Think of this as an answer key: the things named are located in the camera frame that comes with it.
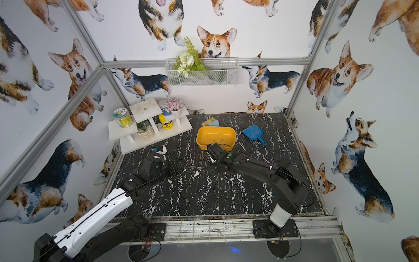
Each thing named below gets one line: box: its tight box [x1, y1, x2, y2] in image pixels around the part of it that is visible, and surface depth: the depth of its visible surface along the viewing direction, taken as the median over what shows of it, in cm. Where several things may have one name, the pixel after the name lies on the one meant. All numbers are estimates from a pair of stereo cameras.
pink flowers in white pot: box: [164, 97, 185, 118], surface depth 95 cm
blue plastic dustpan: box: [241, 123, 267, 146], surface depth 115 cm
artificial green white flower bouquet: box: [172, 34, 208, 79], surface depth 82 cm
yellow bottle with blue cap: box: [158, 106, 174, 130], surface depth 105 cm
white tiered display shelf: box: [108, 97, 193, 156], surface depth 102 cm
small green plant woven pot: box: [136, 118, 155, 142], surface depth 105 cm
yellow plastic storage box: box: [196, 126, 237, 152], surface depth 112 cm
